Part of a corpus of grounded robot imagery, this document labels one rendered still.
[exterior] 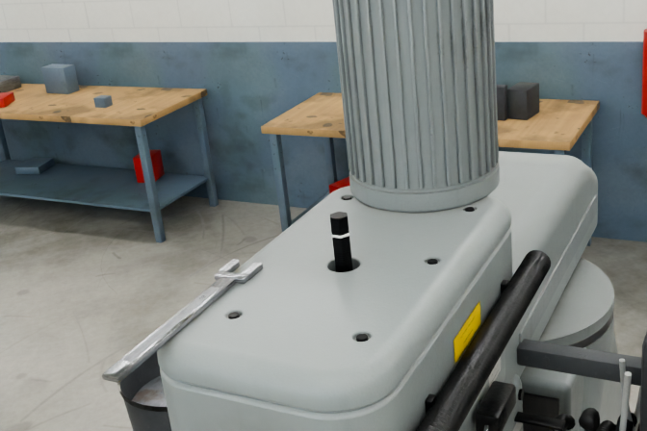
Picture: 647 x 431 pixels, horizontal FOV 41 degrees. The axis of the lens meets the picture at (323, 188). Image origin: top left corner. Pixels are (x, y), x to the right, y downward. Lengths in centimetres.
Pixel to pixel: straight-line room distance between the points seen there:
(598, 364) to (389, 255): 40
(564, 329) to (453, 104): 55
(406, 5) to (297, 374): 45
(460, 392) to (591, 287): 75
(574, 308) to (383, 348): 77
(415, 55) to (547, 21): 420
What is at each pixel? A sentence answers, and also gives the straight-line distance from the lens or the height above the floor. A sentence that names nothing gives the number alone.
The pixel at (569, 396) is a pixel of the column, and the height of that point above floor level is 150.
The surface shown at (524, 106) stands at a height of 96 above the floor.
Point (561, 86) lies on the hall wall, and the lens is 527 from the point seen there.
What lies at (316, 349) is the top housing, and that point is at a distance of 82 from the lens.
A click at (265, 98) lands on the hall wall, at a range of 608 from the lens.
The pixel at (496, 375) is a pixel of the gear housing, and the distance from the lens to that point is 117.
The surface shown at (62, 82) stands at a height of 97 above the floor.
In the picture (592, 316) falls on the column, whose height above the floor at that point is 156.
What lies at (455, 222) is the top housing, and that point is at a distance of 106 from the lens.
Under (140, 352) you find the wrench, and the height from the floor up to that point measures 190.
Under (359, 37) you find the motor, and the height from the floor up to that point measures 211.
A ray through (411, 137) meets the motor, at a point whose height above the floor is 199.
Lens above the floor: 231
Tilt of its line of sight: 21 degrees down
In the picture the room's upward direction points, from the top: 6 degrees counter-clockwise
